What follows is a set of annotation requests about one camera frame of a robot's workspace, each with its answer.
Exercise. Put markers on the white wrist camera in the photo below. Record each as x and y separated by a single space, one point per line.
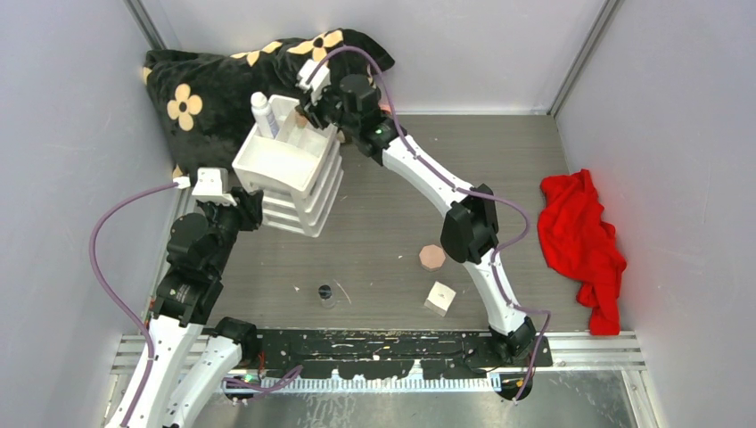
313 78
212 186

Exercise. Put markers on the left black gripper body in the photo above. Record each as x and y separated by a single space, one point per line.
242 217

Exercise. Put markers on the pink octagonal compact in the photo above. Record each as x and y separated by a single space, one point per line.
432 257

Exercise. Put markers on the red cloth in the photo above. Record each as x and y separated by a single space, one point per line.
577 243

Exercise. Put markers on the white cube box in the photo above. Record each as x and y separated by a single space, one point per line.
439 298

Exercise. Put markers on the white plastic drawer organizer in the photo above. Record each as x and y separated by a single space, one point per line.
299 171

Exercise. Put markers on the aluminium frame rail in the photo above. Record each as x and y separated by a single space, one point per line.
557 352

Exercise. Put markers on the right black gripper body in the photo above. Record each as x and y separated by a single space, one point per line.
328 111

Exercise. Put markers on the clear jar black lid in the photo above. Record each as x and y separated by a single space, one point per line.
326 298

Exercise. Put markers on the small green circuit board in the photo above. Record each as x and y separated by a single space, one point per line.
244 382

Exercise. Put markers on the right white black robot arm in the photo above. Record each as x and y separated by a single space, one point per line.
470 225

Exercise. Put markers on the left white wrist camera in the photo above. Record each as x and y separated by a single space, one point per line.
212 186

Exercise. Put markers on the black floral plush blanket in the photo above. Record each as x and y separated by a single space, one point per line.
203 100

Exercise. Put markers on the white plastic bottle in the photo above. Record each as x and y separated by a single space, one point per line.
264 115

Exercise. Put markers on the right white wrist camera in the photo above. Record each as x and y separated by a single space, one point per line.
313 78

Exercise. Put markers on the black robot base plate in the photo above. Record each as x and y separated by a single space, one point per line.
377 355

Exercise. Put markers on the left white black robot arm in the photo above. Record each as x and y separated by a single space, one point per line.
161 391

